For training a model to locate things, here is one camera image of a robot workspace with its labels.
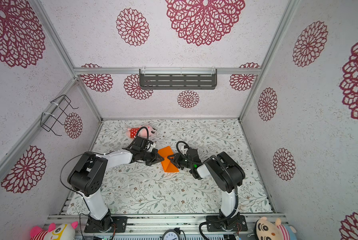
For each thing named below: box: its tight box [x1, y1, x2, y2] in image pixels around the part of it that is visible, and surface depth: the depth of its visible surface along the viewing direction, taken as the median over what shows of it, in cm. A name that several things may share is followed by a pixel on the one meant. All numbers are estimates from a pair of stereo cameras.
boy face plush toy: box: [254, 216, 298, 240], surface depth 67 cm
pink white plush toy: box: [30, 221, 79, 240], surface depth 67 cm
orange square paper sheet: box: [158, 146, 180, 172], surface depth 92 cm
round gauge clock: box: [159, 227, 181, 240], surface depth 70 cm
